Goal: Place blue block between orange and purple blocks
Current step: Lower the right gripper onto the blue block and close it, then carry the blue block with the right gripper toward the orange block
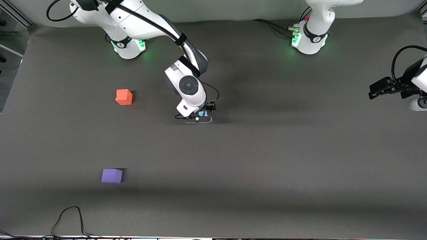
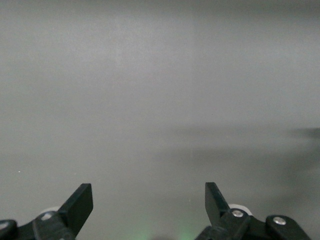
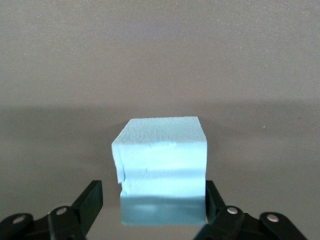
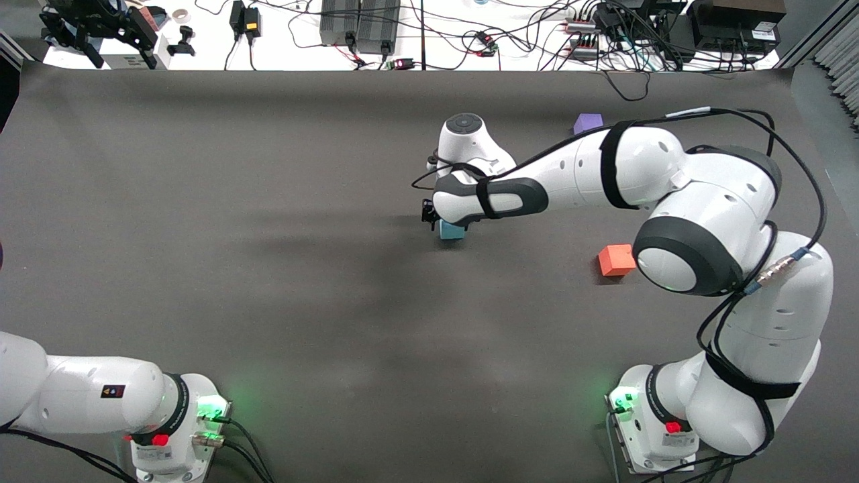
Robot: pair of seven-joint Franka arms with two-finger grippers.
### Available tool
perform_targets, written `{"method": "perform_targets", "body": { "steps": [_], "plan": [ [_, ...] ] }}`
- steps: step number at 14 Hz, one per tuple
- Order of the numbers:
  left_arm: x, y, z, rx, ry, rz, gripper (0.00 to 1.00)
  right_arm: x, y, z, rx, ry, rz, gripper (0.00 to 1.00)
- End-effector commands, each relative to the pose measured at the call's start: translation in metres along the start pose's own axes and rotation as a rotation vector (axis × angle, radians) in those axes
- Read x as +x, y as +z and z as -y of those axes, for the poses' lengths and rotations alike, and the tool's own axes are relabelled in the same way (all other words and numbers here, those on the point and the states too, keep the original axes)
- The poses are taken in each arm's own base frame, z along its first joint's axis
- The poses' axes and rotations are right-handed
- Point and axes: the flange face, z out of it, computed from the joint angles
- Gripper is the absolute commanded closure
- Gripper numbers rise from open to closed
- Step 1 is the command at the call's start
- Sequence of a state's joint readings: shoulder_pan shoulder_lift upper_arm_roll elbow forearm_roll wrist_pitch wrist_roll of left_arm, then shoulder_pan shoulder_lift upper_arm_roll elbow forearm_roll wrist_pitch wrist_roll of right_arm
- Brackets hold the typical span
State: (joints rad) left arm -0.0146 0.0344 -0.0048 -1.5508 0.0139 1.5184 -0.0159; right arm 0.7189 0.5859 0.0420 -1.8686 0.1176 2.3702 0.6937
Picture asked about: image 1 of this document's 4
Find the orange foam block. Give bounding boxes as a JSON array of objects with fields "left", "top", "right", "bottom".
[{"left": 115, "top": 89, "right": 133, "bottom": 106}]

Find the purple foam block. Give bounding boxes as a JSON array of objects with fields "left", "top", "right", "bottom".
[{"left": 101, "top": 169, "right": 123, "bottom": 184}]

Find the dark grey table mat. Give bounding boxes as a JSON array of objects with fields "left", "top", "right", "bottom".
[{"left": 0, "top": 12, "right": 427, "bottom": 239}]

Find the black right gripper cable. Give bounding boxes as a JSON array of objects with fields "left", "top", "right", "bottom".
[{"left": 46, "top": 0, "right": 221, "bottom": 120}]

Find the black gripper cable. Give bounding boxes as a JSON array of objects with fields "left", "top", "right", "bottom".
[
  {"left": 46, "top": 0, "right": 221, "bottom": 120},
  {"left": 391, "top": 45, "right": 427, "bottom": 84}
]

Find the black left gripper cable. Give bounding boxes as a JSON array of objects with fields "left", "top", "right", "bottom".
[{"left": 391, "top": 45, "right": 427, "bottom": 84}]

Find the black left arm base cable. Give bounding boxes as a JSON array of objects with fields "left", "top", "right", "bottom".
[{"left": 252, "top": 19, "right": 298, "bottom": 38}]

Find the black looped table cable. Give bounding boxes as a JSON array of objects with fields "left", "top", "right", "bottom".
[{"left": 51, "top": 206, "right": 102, "bottom": 239}]

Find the aluminium frame rail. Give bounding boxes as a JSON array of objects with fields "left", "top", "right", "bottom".
[{"left": 0, "top": 0, "right": 34, "bottom": 27}]

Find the black table edge cable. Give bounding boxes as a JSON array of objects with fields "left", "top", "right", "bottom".
[{"left": 0, "top": 229, "right": 54, "bottom": 240}]

